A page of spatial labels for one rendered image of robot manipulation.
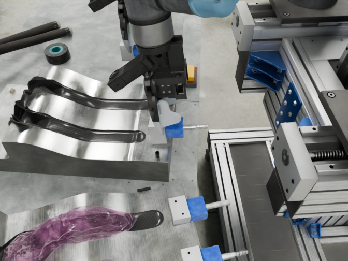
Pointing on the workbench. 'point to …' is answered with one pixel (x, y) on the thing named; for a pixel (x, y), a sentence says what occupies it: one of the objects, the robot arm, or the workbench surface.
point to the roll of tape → (57, 53)
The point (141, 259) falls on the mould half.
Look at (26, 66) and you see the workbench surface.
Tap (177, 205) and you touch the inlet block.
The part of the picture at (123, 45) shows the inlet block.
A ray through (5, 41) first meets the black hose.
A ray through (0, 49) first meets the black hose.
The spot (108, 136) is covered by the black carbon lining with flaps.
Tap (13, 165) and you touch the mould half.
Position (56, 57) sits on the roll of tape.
